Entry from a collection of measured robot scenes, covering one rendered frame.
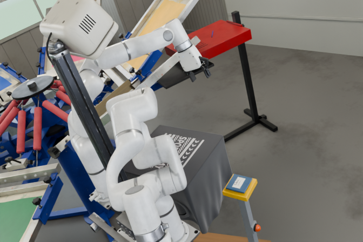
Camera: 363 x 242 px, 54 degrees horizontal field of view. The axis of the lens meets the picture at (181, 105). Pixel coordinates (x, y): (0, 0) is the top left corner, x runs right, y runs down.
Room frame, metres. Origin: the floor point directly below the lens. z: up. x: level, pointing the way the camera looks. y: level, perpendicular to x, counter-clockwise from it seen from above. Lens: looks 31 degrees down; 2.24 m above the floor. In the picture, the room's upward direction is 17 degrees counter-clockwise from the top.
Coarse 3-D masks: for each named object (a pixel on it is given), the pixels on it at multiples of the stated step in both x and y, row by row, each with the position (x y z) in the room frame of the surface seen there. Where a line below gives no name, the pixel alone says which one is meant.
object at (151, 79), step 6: (192, 42) 1.76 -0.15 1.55; (198, 42) 1.78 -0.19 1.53; (174, 54) 1.65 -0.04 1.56; (168, 60) 1.60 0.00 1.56; (174, 60) 1.62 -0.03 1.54; (162, 66) 1.56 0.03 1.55; (168, 66) 1.57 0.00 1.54; (156, 72) 1.52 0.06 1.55; (162, 72) 1.53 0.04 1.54; (150, 78) 1.48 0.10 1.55; (156, 78) 1.49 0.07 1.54; (144, 84) 1.44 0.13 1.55; (150, 84) 1.46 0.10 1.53; (108, 114) 1.49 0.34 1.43; (102, 120) 1.54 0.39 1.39; (108, 120) 1.51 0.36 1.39
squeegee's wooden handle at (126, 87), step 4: (128, 80) 2.09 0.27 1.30; (124, 84) 2.05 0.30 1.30; (128, 84) 2.06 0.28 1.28; (120, 88) 2.02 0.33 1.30; (124, 88) 2.03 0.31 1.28; (128, 88) 2.04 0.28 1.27; (132, 88) 2.06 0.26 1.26; (112, 92) 1.98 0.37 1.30; (116, 92) 1.99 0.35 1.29; (120, 92) 2.00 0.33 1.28; (124, 92) 2.01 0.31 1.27; (108, 96) 1.95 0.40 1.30; (112, 96) 1.96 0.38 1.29; (104, 100) 1.92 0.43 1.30; (100, 104) 1.89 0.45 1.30; (104, 104) 1.90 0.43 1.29; (96, 108) 1.86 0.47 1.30; (100, 108) 1.87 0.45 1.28; (104, 108) 1.88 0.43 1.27; (100, 112) 1.85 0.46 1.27; (104, 112) 1.86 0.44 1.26; (100, 116) 1.83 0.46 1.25
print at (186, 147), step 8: (176, 136) 1.84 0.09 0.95; (176, 144) 1.76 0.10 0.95; (184, 144) 1.74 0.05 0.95; (192, 144) 1.71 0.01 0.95; (200, 144) 1.69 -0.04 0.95; (184, 152) 1.66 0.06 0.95; (192, 152) 1.64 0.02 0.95; (184, 160) 1.59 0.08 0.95; (152, 168) 1.61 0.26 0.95; (160, 168) 1.59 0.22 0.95
